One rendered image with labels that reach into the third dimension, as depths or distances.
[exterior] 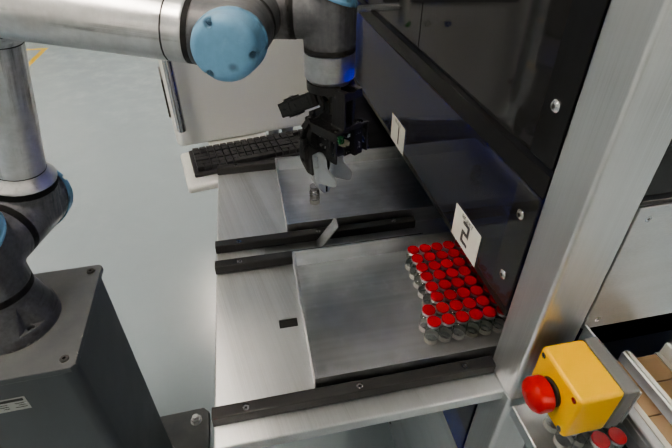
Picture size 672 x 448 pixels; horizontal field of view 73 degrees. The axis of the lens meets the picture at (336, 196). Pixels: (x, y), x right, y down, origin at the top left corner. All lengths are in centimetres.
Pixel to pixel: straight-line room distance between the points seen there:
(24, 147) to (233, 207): 39
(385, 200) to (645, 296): 54
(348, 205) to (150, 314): 126
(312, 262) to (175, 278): 138
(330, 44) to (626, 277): 46
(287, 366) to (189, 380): 113
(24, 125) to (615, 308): 91
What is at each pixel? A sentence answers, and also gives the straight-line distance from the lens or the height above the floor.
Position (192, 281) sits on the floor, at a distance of 214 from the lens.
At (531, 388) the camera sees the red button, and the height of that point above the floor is 101.
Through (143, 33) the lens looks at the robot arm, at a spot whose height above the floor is 133.
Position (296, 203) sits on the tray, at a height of 88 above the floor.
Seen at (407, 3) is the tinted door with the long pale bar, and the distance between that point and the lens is 94.
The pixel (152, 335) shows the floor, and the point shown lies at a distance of 199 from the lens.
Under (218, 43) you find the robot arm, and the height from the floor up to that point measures 133.
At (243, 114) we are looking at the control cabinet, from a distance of 143.
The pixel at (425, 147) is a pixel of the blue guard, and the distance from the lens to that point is 85.
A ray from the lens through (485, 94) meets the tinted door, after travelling 66.
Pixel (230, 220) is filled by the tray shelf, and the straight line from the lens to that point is 98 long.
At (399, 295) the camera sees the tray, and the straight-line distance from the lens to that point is 81.
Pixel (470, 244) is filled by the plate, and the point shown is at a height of 102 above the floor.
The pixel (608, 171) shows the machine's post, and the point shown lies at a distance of 48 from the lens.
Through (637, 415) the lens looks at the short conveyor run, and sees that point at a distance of 72.
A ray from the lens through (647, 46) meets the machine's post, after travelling 44.
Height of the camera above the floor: 147
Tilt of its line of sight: 35 degrees down
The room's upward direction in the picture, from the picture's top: straight up
